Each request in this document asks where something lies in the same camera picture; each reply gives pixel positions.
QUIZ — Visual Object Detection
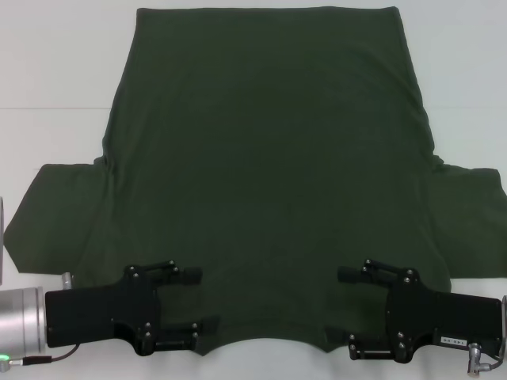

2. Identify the dark red left wrist cable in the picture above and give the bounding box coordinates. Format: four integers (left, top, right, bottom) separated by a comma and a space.
7, 343, 82, 364

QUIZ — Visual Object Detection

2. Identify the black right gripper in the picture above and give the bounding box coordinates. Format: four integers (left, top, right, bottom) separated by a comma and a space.
324, 259, 502, 352

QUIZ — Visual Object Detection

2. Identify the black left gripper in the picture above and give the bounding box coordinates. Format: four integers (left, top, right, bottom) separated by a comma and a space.
44, 259, 221, 346

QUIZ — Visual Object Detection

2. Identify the silver right wrist connector plug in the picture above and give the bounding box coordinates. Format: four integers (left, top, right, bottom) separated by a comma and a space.
466, 343, 493, 375

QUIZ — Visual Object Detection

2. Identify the dark green t-shirt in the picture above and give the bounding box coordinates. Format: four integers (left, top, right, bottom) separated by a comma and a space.
6, 6, 507, 356

